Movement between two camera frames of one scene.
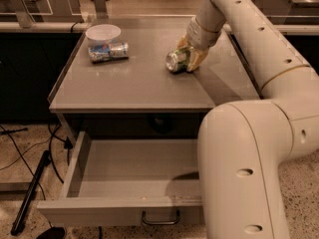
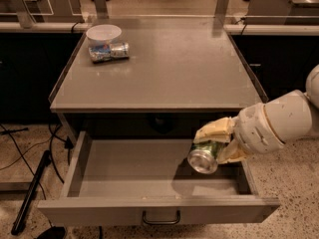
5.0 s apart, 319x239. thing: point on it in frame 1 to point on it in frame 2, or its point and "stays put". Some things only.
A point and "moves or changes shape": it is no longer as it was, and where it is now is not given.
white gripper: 200,34 to 255,129
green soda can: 177,61 moves or changes shape
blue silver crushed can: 102,53 stays put
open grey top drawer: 151,182 stays put
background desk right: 288,4 stays put
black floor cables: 67,142 stays put
